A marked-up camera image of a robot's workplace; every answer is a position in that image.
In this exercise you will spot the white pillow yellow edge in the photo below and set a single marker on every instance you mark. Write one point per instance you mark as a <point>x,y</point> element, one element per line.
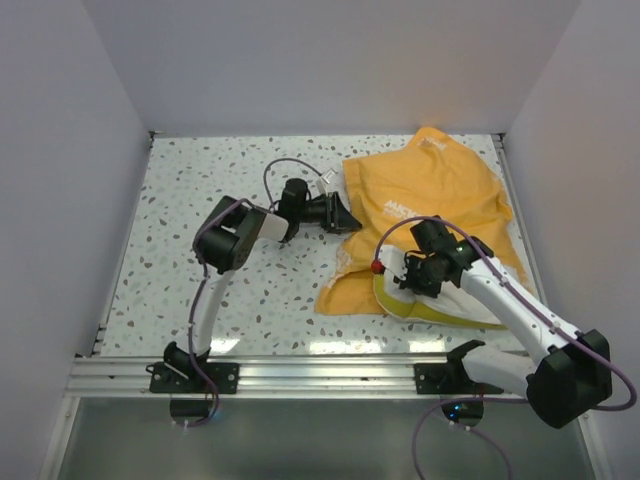
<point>452,307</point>

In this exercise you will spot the orange pillowcase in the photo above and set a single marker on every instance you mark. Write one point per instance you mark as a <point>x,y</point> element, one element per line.
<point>432,175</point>

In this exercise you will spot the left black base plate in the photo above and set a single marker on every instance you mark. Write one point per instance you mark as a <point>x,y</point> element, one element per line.
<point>166,380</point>

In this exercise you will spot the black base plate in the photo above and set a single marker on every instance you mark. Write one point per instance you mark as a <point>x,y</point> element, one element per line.
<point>443,379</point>
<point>166,380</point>

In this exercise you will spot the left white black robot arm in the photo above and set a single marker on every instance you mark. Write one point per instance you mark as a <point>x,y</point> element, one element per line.
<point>224,243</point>

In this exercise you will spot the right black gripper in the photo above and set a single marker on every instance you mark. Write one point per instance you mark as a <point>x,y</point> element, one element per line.
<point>409,283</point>

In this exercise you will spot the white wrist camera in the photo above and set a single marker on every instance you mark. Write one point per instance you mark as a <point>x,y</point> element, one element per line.
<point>389,269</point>
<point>326,182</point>

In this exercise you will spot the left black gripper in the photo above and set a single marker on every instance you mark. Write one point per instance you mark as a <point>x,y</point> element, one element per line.
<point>336,217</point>

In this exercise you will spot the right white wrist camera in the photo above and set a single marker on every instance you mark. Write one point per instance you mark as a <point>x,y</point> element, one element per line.
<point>389,269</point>

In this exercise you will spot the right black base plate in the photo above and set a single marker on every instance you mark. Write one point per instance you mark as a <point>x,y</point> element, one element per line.
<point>443,379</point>

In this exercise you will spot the aluminium mounting rail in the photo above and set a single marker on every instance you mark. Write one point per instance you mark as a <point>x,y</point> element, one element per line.
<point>341,377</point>

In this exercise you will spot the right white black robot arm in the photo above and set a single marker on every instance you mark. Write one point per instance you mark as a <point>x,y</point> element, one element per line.
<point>565,372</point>

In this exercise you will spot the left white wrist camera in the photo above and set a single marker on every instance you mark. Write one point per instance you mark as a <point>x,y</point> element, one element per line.
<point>326,182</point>

